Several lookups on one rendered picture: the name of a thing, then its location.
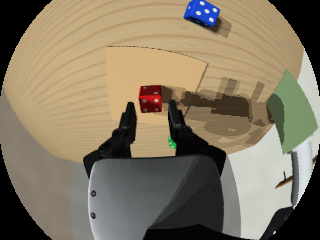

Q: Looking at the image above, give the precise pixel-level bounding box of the blue die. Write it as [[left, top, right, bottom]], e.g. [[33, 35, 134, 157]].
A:
[[183, 0, 220, 27]]

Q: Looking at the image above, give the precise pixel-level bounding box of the red die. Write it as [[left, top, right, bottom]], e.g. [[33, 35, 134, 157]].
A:
[[138, 85, 162, 113]]

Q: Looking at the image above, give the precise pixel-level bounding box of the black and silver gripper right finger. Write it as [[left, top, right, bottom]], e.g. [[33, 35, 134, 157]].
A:
[[168, 100, 226, 177]]

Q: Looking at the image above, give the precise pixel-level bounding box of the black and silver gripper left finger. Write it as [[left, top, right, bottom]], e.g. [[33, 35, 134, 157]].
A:
[[83, 102, 137, 179]]

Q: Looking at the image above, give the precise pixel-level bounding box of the tan flat mat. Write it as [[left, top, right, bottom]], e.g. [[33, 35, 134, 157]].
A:
[[106, 46, 207, 125]]

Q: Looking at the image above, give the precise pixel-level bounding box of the green die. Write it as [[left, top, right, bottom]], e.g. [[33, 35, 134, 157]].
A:
[[168, 136, 176, 149]]

